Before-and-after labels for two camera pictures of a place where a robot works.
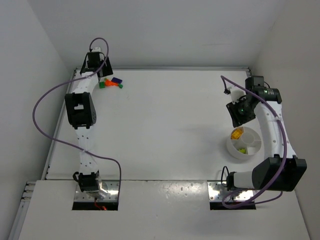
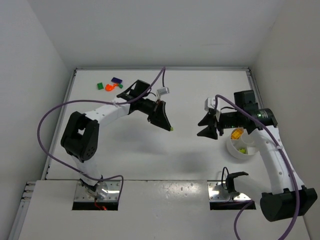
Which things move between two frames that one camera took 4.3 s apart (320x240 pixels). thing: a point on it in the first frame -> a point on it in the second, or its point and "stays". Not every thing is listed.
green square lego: [101, 84] stays
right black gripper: [235, 115] -> [217, 122]
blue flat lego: [114, 79] stays
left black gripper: [107, 70] -> [155, 111]
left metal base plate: [108, 191] stays
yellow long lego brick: [236, 134] stays
